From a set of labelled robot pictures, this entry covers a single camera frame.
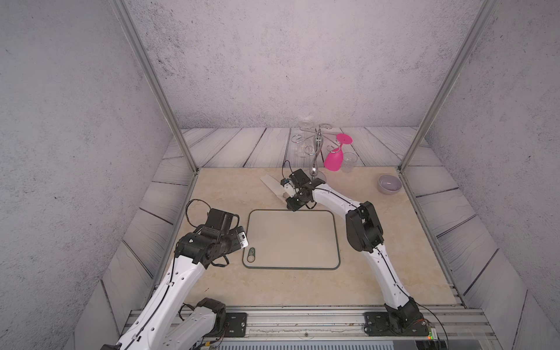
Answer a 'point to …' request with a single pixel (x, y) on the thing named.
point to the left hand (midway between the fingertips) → (238, 241)
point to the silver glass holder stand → (321, 138)
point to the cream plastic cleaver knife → (275, 186)
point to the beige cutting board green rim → (292, 240)
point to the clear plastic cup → (349, 158)
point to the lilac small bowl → (389, 184)
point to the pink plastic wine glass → (333, 160)
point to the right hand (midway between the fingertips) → (290, 203)
